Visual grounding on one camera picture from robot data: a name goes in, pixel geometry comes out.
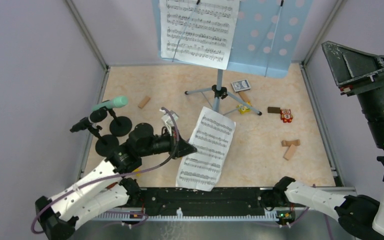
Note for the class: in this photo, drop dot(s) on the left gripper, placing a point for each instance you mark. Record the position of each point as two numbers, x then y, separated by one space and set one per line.
179 147

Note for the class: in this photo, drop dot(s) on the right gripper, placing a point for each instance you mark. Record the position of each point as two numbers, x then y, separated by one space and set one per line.
347 64

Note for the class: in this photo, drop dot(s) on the blue music stand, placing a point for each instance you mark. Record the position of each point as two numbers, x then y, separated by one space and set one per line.
265 38

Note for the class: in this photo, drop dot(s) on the sheet music page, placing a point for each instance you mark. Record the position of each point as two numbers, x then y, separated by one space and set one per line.
212 138
198 32

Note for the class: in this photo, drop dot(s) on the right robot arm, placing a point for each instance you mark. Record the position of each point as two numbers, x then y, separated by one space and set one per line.
359 215

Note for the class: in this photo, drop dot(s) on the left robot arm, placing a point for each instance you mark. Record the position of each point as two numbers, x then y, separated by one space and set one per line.
108 185

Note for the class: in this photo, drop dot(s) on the wooden block far left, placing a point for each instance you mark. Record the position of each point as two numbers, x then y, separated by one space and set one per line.
144 102

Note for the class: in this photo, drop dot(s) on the yellow printed toy block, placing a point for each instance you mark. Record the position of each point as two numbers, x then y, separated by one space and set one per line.
243 109

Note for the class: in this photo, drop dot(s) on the mint green microphone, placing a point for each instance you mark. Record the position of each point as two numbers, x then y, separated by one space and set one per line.
120 125

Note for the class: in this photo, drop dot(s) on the red owl toy block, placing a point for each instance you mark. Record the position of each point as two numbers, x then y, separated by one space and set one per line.
286 115

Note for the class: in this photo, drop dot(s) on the dark brown block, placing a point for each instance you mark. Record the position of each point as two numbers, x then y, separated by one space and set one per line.
274 110

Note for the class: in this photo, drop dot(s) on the playing card box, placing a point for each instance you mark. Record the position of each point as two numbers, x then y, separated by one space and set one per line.
240 85

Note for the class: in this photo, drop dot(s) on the black microphone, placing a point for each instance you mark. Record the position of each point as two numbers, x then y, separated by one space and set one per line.
105 143

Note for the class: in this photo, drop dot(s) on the wooden block upper right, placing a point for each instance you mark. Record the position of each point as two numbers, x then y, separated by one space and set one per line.
289 143

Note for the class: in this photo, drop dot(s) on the wooden block lower right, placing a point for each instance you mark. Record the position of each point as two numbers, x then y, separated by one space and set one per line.
289 154

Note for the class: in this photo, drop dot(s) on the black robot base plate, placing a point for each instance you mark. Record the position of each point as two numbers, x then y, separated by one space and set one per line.
254 204

